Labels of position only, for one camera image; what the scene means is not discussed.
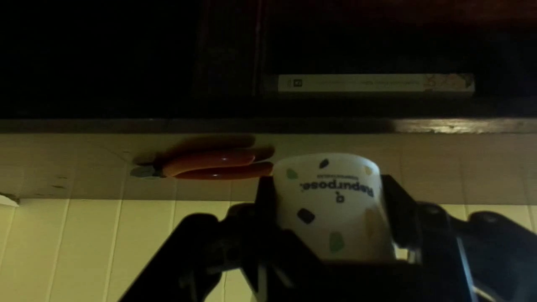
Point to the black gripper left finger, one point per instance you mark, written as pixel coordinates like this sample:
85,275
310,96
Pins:
235,257

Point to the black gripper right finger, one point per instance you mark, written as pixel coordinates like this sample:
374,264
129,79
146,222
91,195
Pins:
458,257

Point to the white speckled paper cup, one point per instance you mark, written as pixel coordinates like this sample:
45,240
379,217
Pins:
336,207

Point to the white paper sheet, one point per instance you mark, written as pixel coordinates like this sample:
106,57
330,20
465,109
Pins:
7,200

